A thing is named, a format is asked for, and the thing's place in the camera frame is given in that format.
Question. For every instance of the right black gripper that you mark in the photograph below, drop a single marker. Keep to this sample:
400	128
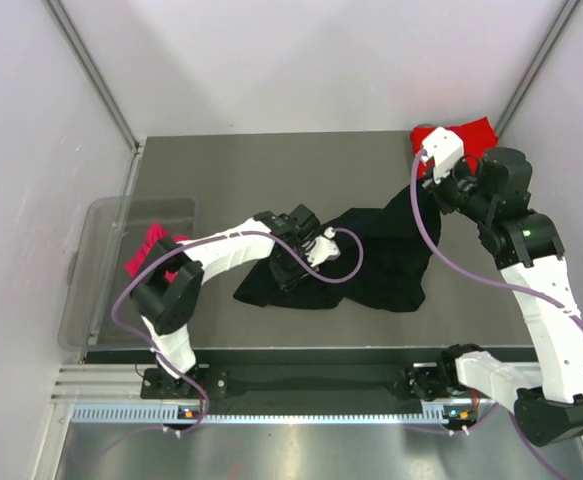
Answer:
437	189

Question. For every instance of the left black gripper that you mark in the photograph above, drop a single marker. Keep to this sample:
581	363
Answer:
289	279

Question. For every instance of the black t shirt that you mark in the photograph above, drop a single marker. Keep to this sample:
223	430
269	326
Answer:
395	258

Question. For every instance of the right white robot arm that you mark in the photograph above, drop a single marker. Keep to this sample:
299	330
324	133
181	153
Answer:
530	257

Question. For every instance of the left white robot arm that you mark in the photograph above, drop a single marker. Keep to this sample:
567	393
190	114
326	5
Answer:
167	297

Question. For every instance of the folded red t shirt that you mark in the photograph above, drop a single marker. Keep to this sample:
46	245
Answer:
478	136

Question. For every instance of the magenta t shirt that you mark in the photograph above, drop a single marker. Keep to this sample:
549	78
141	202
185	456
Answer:
155	233

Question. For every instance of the clear plastic bin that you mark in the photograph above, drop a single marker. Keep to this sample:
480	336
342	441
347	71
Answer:
113	231

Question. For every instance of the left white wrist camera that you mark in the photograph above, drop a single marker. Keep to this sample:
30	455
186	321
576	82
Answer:
322	248

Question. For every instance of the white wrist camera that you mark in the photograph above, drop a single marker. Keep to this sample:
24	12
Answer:
442	148
322	248

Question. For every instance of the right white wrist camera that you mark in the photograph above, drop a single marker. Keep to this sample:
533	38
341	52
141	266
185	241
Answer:
442	148

